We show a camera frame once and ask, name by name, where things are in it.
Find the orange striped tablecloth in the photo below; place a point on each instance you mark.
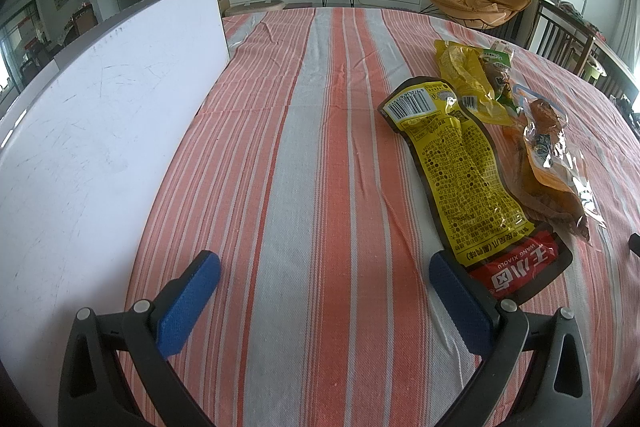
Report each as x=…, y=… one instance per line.
x=310, y=157

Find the plain yellow snack packet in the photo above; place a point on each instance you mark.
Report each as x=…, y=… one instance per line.
x=467, y=74

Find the green white snack packet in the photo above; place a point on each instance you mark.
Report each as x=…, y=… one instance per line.
x=500, y=56

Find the clear blue-edged snack packet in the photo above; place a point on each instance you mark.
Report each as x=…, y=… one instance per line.
x=542, y=117

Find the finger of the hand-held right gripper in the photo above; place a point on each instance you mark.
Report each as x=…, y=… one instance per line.
x=635, y=244

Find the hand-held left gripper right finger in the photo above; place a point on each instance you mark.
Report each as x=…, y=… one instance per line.
x=460, y=307

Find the dark wooden slatted chair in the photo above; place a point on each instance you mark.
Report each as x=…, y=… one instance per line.
x=550, y=37

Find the white board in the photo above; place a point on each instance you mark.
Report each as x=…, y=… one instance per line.
x=100, y=132

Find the wooden side desk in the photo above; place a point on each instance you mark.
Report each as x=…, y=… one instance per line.
x=607, y=49

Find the orange lounge chair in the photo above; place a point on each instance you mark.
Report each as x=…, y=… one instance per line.
x=480, y=2

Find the wooden dining chair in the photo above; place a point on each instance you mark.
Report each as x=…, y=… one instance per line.
x=80, y=22

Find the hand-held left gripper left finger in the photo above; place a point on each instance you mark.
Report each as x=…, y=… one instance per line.
x=190, y=302

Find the cardboard box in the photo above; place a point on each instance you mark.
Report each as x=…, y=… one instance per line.
x=223, y=4

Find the yellow black snack packet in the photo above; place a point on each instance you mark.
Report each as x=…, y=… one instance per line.
x=460, y=167

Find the brown orange snack packet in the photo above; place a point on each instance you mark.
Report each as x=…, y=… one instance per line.
x=545, y=202

